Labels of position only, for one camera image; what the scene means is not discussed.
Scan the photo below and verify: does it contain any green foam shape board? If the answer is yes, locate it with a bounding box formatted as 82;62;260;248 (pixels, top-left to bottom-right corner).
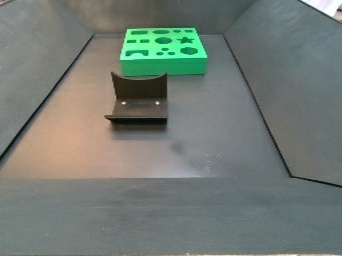
121;27;208;76

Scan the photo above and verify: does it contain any black curved stand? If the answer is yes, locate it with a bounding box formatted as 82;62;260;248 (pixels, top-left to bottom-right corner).
105;72;169;122

